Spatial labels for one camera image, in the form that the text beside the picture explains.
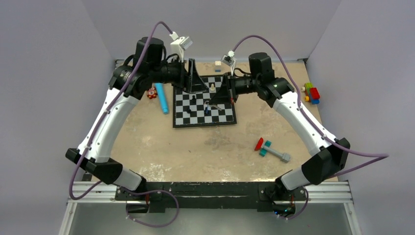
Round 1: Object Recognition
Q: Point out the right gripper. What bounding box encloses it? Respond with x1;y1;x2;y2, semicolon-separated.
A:
209;71;260;104

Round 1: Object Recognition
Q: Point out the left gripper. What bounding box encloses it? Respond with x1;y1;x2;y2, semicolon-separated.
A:
149;55;208;93

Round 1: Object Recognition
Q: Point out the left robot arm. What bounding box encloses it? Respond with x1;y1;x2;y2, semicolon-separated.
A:
65;36;208;200

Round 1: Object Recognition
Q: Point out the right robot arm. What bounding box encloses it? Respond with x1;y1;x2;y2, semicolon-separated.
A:
208;52;350;199

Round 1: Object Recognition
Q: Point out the black white chessboard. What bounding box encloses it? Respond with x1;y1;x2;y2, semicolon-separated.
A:
173;75;237;128

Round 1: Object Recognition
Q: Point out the blue toy microphone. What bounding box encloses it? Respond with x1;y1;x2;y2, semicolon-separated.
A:
154;83;169;115

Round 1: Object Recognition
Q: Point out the red owl toy block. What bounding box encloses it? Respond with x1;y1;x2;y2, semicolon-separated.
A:
146;87;158;99

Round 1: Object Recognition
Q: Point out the red teal toy hammer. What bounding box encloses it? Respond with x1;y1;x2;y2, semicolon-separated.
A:
254;138;291;163

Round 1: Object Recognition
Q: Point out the colourful brick toy truck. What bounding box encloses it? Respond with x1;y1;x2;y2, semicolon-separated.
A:
300;82;320;105

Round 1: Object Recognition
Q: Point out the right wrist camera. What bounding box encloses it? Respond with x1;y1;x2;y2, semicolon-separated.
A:
221;50;236;75

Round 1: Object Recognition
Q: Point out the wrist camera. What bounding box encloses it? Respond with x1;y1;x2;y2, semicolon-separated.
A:
221;50;236;75
169;31;193;62

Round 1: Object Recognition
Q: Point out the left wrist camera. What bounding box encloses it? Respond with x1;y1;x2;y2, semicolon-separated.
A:
169;31;193;62

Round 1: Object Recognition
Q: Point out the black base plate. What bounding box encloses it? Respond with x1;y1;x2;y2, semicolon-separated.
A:
115;182;306;215

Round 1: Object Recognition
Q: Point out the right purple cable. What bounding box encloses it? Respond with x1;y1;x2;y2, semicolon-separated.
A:
231;35;389;220

